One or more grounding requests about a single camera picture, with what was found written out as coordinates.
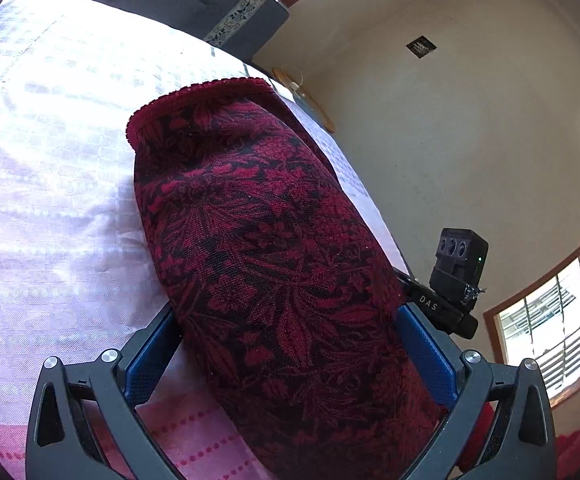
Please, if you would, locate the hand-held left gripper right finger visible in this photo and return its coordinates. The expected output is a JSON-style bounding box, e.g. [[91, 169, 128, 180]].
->
[[395, 302, 556, 480]]

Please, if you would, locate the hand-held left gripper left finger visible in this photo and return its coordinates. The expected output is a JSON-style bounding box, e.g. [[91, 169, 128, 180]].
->
[[25, 302, 183, 480]]

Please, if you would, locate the dark red floral cloth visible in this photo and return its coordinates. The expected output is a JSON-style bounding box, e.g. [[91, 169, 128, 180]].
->
[[126, 76, 448, 480]]

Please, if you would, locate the small wooden framed window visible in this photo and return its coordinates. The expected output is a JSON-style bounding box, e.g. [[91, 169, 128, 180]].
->
[[485, 220, 580, 396]]

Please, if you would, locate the pink checked bedsheet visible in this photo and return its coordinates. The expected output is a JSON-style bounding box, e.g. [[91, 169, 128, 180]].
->
[[0, 0, 411, 480]]

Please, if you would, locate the black wall plate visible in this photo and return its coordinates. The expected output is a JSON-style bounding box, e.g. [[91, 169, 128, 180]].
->
[[406, 35, 438, 59]]

